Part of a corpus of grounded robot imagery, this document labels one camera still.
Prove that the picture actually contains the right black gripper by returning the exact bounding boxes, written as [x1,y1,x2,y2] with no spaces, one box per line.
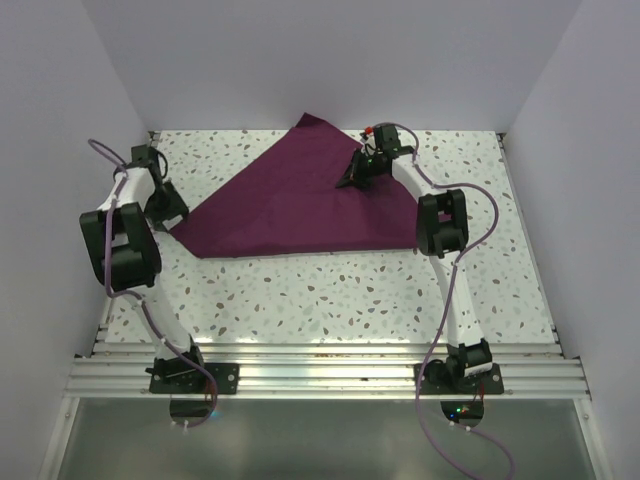
[337,148,386,190]

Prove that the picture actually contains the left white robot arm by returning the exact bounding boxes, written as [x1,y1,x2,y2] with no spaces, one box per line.
[79,139,210,394]

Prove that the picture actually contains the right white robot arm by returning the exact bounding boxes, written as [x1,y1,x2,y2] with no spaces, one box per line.
[337,123,493,393]

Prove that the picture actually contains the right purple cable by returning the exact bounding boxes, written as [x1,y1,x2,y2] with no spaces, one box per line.
[389,122,516,480]

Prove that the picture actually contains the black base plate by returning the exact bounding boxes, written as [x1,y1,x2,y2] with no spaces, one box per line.
[413,359,505,396]
[145,358,239,395]

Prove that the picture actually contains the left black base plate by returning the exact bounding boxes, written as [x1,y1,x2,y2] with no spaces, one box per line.
[145,358,239,395]

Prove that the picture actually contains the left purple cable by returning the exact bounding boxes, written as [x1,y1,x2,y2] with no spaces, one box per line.
[88,138,219,431]

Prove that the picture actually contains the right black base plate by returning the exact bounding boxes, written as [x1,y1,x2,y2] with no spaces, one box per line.
[413,359,505,396]

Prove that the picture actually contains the purple cable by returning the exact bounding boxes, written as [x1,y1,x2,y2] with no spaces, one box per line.
[389,122,516,480]
[88,138,219,431]

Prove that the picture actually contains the purple cloth mat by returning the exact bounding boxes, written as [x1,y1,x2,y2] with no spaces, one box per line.
[170,114,417,259]

